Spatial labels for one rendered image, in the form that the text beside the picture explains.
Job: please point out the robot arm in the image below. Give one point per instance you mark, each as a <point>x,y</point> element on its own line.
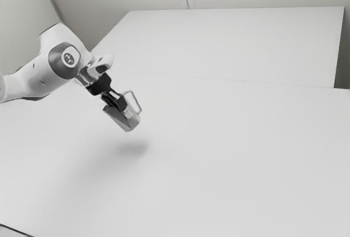
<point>35,72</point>

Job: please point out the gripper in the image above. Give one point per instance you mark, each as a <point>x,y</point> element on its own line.
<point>99,84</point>

